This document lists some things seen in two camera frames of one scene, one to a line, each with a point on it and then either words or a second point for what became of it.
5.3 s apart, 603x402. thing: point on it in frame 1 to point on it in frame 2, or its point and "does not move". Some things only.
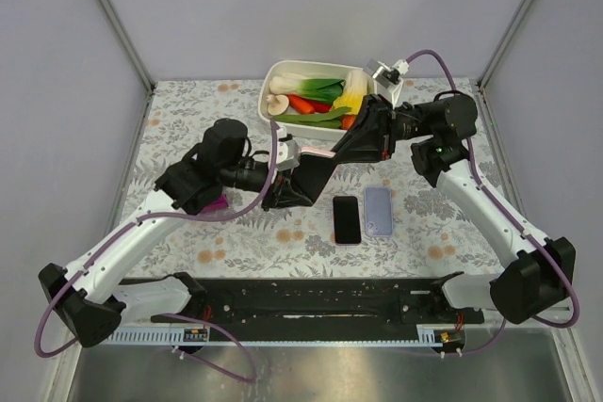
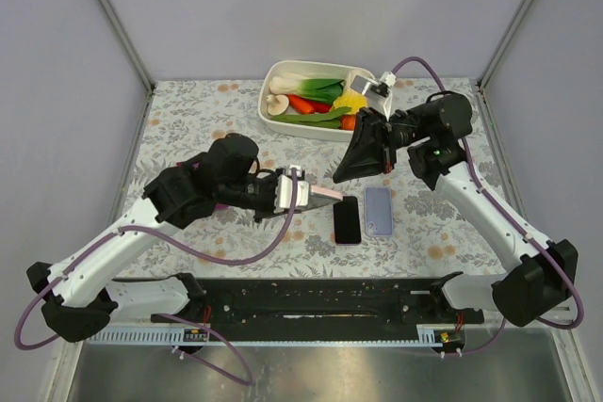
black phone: x=347 y=219 does not move
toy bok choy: x=322 y=90 does not move
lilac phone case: x=379 y=211 does not move
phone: x=311 y=170 to x=327 y=193
